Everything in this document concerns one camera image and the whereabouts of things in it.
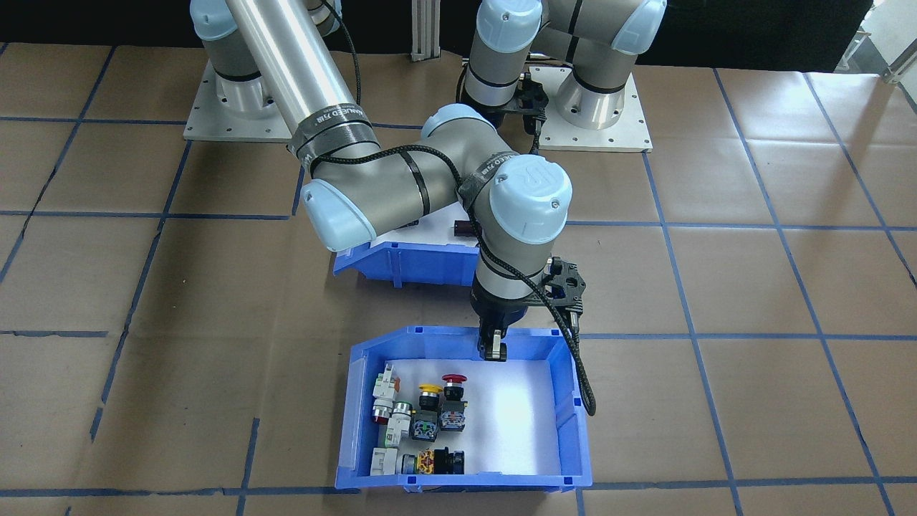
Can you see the blue battery storage bin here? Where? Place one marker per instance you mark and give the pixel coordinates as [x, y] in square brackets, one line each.
[415, 265]

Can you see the blue switch storage bin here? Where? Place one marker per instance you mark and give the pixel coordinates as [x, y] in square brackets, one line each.
[573, 459]

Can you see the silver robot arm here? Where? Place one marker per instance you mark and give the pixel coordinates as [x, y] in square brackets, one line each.
[286, 64]
[594, 86]

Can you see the red mushroom push button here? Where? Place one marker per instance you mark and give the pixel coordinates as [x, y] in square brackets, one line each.
[453, 401]

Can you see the aluminium frame bar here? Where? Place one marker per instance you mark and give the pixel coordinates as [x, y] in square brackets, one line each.
[426, 29]

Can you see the dark red small part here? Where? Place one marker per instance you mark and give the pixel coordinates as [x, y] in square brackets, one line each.
[464, 228]

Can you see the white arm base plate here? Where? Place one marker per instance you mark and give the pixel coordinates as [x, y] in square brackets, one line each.
[630, 136]
[208, 129]

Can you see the black knob selector switch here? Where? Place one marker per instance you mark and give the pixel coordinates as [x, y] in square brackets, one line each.
[448, 461]

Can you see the black frame cover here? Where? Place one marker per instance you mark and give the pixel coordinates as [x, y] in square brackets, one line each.
[71, 18]

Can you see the red lens pilot light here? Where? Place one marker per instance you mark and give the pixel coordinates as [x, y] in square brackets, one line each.
[385, 383]

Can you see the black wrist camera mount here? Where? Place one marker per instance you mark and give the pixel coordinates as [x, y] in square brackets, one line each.
[566, 287]
[531, 97]

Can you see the metal corner frame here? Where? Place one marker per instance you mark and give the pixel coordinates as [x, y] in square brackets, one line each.
[881, 36]

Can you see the yellow push button switch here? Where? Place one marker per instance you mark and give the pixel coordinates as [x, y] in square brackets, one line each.
[428, 416]

